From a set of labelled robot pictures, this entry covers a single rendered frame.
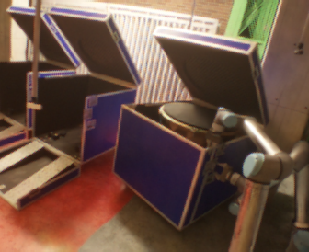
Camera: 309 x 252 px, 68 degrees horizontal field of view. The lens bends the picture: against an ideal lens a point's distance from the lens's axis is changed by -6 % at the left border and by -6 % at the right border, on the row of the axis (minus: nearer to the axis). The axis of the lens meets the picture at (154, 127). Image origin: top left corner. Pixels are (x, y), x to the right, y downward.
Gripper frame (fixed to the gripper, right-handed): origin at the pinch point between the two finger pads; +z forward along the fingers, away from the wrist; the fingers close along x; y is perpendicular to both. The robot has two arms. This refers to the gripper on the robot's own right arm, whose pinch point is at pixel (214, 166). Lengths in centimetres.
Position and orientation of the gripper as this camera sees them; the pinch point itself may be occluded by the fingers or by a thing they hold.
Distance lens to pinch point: 200.4
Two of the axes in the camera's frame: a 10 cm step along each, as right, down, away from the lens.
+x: -4.3, 9.0, 0.9
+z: -6.7, -3.8, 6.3
